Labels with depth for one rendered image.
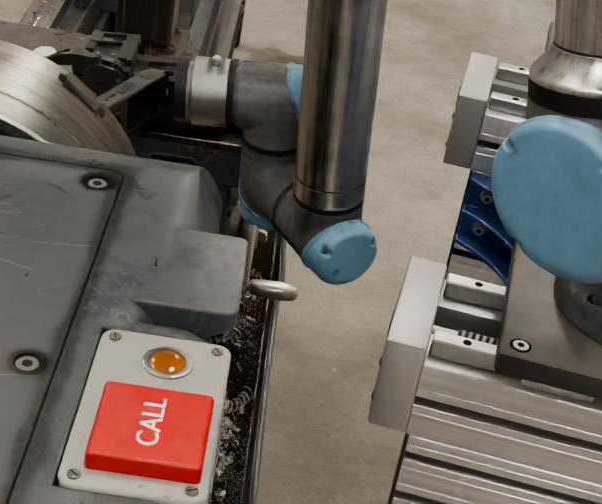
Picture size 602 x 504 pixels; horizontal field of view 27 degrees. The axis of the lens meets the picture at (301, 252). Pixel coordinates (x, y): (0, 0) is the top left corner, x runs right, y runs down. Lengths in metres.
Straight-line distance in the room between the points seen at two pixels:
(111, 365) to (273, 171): 0.69
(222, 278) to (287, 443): 1.80
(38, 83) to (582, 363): 0.50
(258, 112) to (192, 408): 0.71
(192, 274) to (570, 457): 0.40
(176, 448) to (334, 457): 1.94
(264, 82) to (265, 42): 2.95
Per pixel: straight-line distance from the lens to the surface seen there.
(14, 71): 1.09
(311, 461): 2.56
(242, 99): 1.35
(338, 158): 1.25
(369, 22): 1.19
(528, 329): 0.98
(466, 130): 1.46
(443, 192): 3.58
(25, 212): 0.85
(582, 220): 0.81
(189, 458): 0.65
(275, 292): 1.78
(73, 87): 1.13
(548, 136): 0.79
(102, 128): 1.10
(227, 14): 2.25
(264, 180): 1.38
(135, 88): 1.34
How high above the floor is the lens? 1.71
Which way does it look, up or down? 32 degrees down
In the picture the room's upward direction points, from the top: 10 degrees clockwise
